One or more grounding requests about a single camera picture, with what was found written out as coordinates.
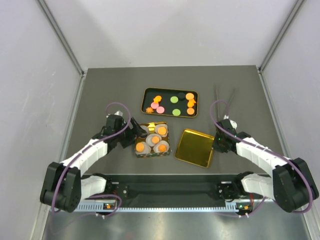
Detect black round cookie on tray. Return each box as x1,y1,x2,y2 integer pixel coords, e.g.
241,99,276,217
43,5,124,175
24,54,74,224
177,92,186,101

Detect orange bird cookie right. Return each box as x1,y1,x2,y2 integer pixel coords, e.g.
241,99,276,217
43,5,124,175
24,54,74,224
187,99,197,108

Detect orange star cookie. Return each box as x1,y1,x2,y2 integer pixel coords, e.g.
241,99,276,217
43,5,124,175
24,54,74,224
145,107,154,114

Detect black rectangular tray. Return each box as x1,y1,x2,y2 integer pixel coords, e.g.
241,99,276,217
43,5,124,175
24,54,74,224
141,87,199,118

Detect orange flower cookie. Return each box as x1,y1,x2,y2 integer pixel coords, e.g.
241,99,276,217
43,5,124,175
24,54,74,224
151,135,161,144

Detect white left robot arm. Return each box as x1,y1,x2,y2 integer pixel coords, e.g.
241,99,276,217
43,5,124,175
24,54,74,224
39,111,147,213

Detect white paper cup bottom left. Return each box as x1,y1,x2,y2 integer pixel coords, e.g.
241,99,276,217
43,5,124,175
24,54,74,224
135,141,151,155

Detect gold square tin lid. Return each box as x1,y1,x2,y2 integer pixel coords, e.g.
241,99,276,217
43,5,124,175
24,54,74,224
174,128,215,168

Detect orange bird cookie left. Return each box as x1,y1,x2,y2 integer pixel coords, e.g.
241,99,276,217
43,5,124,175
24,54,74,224
153,95,162,104

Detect orange round cookie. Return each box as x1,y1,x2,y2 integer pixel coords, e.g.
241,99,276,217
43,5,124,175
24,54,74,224
157,126,168,136
185,92,195,101
186,107,195,116
135,142,145,153

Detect gold square cookie tin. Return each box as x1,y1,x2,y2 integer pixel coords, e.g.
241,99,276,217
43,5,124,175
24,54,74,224
134,122,171,158

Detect green round cookie upper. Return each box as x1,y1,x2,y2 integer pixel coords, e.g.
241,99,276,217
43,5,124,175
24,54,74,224
170,96,179,104

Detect green round cookie lower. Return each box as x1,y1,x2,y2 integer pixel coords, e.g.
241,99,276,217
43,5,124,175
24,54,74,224
172,108,181,116

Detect pink round cookie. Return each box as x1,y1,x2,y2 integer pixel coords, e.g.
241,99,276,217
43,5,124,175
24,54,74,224
150,103,159,110
156,106,165,114

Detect white paper cup centre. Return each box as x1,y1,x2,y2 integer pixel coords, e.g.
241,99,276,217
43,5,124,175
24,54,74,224
145,133,162,147

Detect orange spiky cookie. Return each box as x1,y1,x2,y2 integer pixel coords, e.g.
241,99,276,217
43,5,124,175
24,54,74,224
158,144,167,153

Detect orange bird cookie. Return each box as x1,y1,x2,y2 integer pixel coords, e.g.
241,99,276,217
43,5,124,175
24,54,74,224
153,95,162,104
187,99,197,108

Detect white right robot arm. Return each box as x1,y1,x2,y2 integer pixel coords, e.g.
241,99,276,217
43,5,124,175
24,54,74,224
212,118,320,213

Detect white paper cup top left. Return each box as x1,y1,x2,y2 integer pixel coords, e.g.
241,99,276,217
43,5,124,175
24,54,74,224
140,125,150,139

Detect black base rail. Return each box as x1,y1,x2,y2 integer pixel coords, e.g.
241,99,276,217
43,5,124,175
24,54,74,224
79,174,271,208

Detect green round cookie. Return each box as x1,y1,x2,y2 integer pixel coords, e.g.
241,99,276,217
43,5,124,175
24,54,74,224
170,96,179,104
172,108,181,116

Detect white paper cup bottom right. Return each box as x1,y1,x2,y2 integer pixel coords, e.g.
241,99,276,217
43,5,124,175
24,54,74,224
153,140,170,153

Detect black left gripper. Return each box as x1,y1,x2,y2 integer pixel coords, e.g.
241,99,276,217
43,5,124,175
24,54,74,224
115,116,147,148

